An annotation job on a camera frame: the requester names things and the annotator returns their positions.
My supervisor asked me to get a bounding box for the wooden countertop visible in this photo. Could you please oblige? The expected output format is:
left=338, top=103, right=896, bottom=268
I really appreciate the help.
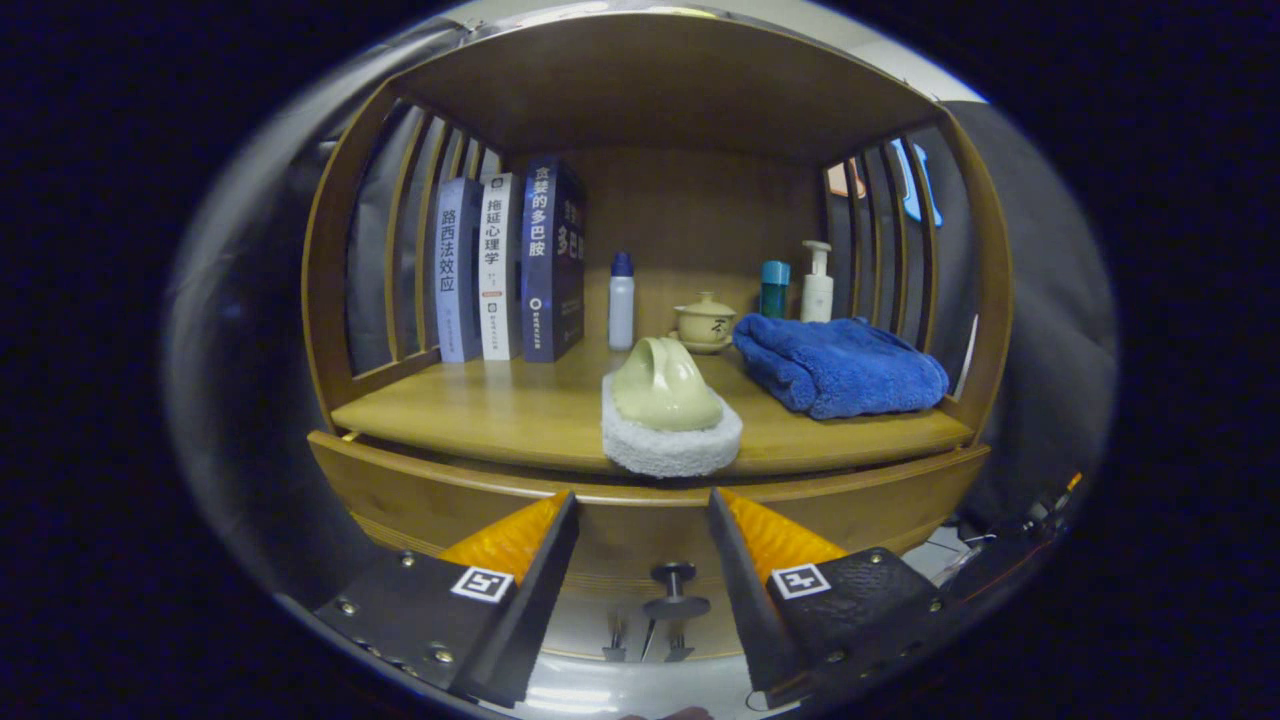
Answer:
left=330, top=265, right=976, bottom=479

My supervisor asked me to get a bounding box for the wooden cabinet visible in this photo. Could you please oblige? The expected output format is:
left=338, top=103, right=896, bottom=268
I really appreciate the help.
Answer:
left=300, top=12, right=1014, bottom=666

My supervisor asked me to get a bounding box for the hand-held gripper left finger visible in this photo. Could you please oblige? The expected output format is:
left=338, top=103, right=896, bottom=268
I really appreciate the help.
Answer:
left=315, top=490, right=581, bottom=706

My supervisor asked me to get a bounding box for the dark blue book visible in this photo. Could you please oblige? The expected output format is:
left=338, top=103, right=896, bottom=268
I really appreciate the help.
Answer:
left=520, top=155, right=588, bottom=364

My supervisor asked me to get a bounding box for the wooden cabinet door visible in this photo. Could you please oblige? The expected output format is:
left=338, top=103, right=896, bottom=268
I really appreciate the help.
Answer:
left=645, top=598, right=749, bottom=665
left=545, top=595, right=646, bottom=663

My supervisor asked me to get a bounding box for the teal bottle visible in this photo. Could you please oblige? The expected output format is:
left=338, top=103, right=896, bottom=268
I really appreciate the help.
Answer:
left=759, top=260, right=791, bottom=320

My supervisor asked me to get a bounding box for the cream handled scrub sponge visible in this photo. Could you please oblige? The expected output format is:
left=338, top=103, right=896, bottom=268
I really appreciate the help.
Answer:
left=601, top=336, right=744, bottom=479

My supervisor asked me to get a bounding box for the blue towel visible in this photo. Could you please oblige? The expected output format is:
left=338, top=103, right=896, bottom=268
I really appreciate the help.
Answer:
left=733, top=315, right=950, bottom=421

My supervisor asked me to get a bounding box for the light blue book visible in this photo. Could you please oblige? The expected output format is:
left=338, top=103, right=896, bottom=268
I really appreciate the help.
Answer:
left=433, top=178, right=486, bottom=364

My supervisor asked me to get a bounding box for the white bottle blue cap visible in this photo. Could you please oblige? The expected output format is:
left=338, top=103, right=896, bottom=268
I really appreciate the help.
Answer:
left=608, top=251, right=636, bottom=352

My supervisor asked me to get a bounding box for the white pump bottle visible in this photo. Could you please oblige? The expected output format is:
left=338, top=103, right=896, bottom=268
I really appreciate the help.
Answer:
left=800, top=240, right=835, bottom=323

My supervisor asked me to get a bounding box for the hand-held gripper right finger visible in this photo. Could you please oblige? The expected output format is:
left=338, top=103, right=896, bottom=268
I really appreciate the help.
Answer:
left=706, top=487, right=966, bottom=706

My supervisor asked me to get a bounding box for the beige lidded tea cup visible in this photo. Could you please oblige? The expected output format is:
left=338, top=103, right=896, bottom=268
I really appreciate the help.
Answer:
left=670, top=291, right=738, bottom=355

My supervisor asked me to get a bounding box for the white book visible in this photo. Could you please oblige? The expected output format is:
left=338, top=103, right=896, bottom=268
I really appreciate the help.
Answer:
left=478, top=172, right=524, bottom=362

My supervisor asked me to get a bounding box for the black orange tool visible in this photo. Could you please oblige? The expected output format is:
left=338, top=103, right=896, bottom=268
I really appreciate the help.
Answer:
left=1000, top=472, right=1084, bottom=531

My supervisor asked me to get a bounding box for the red cable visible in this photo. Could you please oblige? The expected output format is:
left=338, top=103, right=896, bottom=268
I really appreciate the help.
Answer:
left=940, top=540, right=1051, bottom=586

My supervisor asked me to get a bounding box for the wooden drawer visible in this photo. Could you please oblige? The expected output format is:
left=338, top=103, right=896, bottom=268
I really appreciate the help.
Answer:
left=308, top=430, right=991, bottom=621

